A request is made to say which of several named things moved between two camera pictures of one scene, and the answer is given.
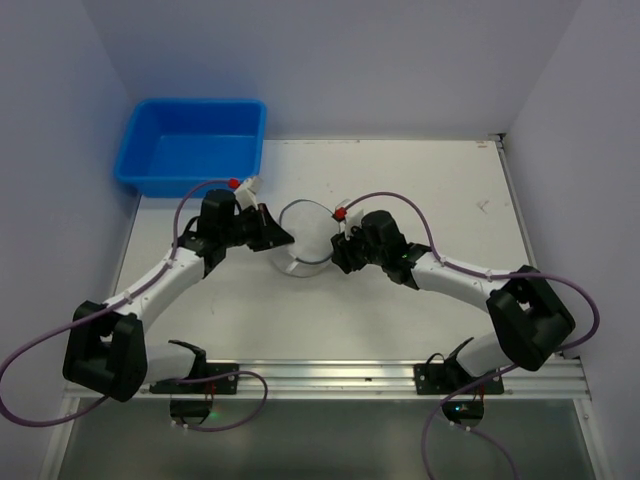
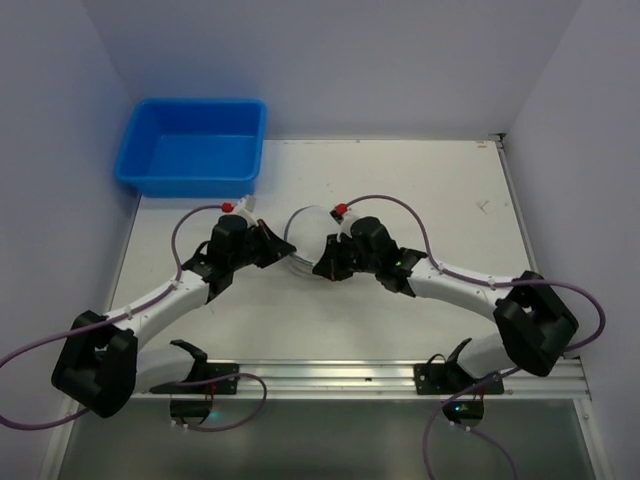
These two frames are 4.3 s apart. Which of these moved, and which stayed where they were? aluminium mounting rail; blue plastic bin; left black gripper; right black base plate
Moved: left black gripper
Stayed: aluminium mounting rail; blue plastic bin; right black base plate
